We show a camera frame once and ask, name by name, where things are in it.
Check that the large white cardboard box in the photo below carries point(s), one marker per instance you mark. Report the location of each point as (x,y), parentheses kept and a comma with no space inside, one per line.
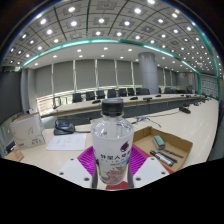
(27,131)

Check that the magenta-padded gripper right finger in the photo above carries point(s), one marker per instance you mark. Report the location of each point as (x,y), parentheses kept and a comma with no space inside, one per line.
(139,161)

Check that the clear water bottle black cap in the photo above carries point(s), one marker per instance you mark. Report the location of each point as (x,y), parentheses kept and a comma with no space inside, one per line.
(112,146)

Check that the black office chairs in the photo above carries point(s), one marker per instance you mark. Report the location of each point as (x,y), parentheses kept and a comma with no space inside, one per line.
(100,94)

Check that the white printed paper sheet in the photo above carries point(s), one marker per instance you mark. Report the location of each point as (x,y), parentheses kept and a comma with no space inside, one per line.
(66,141)

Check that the grey-green whiteboard eraser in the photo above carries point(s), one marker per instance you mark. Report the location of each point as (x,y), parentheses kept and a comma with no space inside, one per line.
(159,142)

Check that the brown cardboard tray red edge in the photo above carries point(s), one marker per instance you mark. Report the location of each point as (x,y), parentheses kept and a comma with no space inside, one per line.
(178,145)

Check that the flat round red coaster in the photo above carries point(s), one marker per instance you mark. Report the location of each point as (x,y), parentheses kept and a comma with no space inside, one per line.
(116,187)

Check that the brown kraft paper envelope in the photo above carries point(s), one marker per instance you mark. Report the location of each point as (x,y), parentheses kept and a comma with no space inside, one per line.
(14,155)

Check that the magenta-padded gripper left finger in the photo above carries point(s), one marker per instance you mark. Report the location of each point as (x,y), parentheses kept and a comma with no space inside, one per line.
(86,161)

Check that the black desk phone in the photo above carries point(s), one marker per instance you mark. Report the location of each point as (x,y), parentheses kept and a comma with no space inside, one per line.
(64,128)

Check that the black desktop microphone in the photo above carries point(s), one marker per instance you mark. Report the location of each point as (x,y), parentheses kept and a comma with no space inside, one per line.
(185,110)

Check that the black conference microphones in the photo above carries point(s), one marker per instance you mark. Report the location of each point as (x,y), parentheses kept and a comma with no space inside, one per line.
(147,98)

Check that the round ceiling lights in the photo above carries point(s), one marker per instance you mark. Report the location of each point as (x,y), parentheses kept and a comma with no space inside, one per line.
(100,20)

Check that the black marker pen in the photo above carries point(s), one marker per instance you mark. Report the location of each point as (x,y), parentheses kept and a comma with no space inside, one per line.
(162,158)
(173,154)

